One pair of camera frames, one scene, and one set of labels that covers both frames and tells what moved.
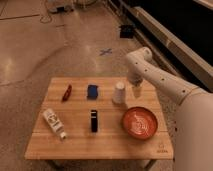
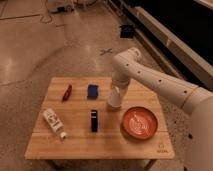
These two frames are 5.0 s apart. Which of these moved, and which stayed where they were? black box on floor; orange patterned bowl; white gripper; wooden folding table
Moved: white gripper
Stayed: orange patterned bowl; black box on floor; wooden folding table
